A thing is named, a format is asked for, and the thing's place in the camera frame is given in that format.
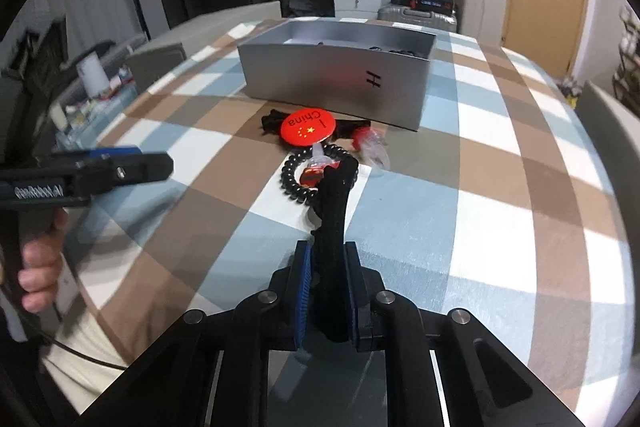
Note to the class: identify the grey bed footboard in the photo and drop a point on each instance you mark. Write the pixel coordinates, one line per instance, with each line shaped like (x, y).
(164, 53)

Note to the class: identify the black red flat box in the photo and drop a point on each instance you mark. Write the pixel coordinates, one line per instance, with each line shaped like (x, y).
(436, 6)

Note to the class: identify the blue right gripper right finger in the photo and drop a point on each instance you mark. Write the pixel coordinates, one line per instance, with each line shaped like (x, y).
(359, 300)

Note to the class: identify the black hair claw clip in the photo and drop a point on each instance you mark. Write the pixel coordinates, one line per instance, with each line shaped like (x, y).
(331, 310)

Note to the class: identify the white tall suitcase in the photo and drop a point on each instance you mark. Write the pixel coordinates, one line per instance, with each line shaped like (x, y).
(482, 20)

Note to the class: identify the person's left hand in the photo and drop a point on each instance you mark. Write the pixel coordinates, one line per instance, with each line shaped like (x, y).
(43, 265)

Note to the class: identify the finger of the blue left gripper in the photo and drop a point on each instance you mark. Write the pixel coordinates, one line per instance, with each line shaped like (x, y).
(120, 153)
(99, 177)

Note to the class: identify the grey cardboard box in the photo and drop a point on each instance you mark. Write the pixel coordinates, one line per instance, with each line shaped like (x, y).
(371, 71)

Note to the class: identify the silver suitcase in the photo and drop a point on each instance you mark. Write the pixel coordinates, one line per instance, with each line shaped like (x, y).
(402, 14)

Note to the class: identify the red China badge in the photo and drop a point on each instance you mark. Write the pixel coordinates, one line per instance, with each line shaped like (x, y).
(307, 127)

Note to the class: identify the clear red hair clip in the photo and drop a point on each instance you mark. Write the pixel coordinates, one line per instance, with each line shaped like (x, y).
(370, 146)

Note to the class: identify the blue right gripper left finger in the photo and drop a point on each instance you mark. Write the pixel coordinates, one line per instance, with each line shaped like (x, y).
(302, 273)

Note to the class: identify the plaid bed sheet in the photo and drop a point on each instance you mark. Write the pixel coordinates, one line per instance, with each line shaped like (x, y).
(499, 203)

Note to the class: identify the white cup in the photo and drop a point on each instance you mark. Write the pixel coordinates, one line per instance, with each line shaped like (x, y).
(93, 76)

